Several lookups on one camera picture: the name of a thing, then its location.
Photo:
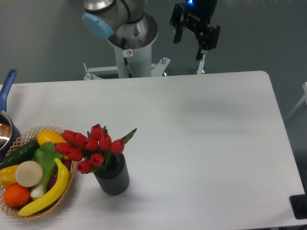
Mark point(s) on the orange fruit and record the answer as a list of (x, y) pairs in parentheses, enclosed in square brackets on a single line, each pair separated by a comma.
[(16, 195)]

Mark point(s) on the black device at table edge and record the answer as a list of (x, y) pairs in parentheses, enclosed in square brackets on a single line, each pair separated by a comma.
[(299, 206)]

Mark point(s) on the green cucumber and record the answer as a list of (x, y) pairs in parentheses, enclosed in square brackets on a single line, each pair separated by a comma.
[(23, 153)]

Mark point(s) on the yellow bell pepper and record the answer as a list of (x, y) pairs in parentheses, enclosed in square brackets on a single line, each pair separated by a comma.
[(7, 176)]

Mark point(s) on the white furniture frame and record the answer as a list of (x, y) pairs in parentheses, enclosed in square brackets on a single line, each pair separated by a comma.
[(300, 105)]

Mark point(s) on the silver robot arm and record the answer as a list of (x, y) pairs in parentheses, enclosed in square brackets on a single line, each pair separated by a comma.
[(126, 25)]

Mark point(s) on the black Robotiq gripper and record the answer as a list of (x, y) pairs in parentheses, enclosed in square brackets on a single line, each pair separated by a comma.
[(197, 15)]

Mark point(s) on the blue handled saucepan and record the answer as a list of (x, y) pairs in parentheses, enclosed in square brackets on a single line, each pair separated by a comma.
[(8, 131)]

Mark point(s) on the beige round disc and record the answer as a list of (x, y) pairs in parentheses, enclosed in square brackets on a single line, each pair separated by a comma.
[(28, 174)]

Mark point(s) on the yellow banana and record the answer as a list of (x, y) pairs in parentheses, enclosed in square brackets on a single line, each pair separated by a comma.
[(52, 195)]

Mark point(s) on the woven wicker basket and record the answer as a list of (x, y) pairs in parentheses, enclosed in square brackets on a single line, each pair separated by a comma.
[(23, 139)]

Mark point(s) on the dark grey ribbed vase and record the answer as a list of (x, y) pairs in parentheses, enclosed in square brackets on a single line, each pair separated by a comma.
[(114, 180)]

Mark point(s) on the green bok choy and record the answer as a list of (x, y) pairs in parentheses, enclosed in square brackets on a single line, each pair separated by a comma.
[(49, 169)]

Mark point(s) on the red tulip bouquet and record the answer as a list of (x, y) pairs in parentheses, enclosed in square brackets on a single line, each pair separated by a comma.
[(96, 151)]

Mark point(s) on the dark red fruit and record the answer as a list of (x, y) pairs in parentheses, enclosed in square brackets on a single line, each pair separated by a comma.
[(53, 180)]

